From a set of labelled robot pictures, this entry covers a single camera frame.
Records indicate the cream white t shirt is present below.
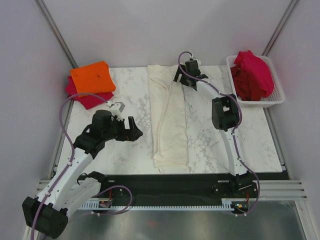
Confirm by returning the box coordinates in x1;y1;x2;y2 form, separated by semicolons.
147;65;189;168

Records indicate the corner metal post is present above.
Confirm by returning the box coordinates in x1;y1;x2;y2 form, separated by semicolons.
34;0;78;68
262;0;301;56

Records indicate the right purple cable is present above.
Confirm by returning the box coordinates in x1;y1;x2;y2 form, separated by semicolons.
177;51;261;217

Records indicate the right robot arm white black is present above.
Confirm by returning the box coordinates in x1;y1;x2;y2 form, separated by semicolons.
173;58;260;198

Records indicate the right corner metal post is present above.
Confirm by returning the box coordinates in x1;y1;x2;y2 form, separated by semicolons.
262;0;301;56

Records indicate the left corner metal post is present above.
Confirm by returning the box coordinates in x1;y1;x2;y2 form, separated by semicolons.
34;0;78;68

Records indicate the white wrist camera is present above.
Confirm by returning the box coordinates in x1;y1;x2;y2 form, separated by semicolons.
106;101;125;119
189;56;202;66

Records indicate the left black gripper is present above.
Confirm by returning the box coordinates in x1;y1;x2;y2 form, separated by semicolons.
103;116;143;142

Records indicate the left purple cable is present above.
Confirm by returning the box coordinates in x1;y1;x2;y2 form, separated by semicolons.
29;92;133;240

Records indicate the white plastic basket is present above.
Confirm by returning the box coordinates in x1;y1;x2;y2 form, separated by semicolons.
226;55;285;108

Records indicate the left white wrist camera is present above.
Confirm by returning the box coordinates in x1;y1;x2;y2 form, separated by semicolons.
106;101;125;119

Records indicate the crumpled magenta t shirt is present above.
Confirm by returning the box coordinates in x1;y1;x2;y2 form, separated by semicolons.
234;50;274;101

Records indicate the white slotted cable duct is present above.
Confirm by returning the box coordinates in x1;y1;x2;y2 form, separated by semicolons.
79;198;250;212

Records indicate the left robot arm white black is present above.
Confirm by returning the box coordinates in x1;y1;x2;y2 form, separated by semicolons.
22;110;143;240

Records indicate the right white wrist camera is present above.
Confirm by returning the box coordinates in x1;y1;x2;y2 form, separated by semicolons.
189;56;202;66

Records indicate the folded orange t shirt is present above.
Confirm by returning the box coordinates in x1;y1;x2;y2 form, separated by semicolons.
69;61;116;98

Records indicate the purple cable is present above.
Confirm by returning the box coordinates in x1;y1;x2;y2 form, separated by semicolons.
29;92;133;240
177;51;261;217

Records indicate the aluminium extrusion rail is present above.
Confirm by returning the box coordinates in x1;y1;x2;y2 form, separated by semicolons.
257;180;309;201

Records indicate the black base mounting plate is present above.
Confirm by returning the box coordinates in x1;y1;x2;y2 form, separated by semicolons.
100;173;256;206

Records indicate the folded magenta t shirt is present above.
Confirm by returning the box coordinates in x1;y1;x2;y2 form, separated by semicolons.
65;76;114;110

